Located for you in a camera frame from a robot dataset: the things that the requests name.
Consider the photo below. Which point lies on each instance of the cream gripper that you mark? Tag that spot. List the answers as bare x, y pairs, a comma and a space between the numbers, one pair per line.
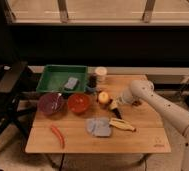
112, 105

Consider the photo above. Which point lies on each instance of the black handled dish brush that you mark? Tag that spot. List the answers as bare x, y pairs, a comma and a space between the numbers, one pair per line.
117, 113

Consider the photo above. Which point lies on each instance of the yellow banana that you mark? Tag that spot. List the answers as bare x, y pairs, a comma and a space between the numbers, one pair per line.
121, 124

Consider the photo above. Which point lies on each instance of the blue-grey cloth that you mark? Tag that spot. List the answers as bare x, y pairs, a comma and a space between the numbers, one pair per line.
98, 126

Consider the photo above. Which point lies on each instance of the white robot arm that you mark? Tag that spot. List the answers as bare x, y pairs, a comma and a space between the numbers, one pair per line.
177, 116

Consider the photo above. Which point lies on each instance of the grey sponge in tray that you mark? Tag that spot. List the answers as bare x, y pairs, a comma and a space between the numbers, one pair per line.
71, 83

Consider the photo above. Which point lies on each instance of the green plastic tray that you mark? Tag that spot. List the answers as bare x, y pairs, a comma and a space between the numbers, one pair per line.
54, 77

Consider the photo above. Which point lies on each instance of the red yellow apple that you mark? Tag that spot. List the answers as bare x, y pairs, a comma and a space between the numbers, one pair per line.
103, 97

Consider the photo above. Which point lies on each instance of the wooden folding table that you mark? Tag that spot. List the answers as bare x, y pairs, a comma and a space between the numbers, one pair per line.
149, 137

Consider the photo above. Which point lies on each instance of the dark red grape bunch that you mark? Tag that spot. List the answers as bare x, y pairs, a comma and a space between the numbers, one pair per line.
137, 103

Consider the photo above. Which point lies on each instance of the dark can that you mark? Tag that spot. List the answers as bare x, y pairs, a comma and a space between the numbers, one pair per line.
92, 81

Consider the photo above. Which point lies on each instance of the white cup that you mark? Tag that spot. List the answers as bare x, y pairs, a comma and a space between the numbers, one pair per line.
101, 73

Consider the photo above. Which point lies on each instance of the red bowl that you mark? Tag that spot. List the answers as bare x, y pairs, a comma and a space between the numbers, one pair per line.
78, 103

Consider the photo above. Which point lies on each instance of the metal spoon in bowl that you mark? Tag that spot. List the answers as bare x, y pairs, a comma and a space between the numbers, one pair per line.
56, 102

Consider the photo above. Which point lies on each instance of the purple bowl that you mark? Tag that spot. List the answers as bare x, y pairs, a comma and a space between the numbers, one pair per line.
46, 102

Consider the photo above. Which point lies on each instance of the red chili pepper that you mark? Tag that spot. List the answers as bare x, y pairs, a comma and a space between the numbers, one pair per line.
59, 135

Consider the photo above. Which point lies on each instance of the black office chair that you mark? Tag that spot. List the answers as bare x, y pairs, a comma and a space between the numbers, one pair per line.
11, 83

